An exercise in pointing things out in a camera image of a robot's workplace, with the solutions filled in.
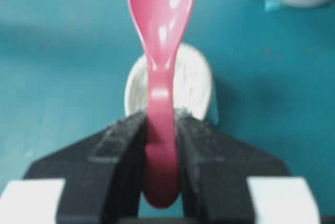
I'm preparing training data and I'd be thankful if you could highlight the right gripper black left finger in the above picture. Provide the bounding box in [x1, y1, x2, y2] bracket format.
[24, 113, 147, 223]

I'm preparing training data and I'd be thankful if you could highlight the pink plastic spoon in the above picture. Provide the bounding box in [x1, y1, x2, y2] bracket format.
[128, 0, 194, 209]

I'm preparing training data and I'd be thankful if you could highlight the speckled ceramic spoon rest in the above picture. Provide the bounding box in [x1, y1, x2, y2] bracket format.
[124, 43, 218, 121]

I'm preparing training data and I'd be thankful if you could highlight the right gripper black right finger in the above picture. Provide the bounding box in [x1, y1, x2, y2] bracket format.
[175, 112, 291, 223]

